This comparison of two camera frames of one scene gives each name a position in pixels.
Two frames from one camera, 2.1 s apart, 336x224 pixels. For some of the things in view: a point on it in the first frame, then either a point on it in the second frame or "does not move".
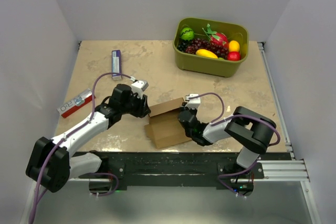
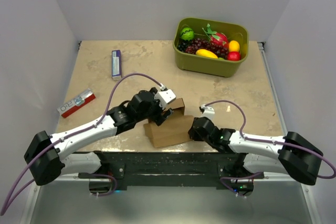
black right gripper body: (193, 111) to (195, 136)
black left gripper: (146, 109) to (159, 118)
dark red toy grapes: (197, 44) does not move
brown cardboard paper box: (164, 125) does not move
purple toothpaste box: (116, 64) does not move
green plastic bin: (211, 66) does not move
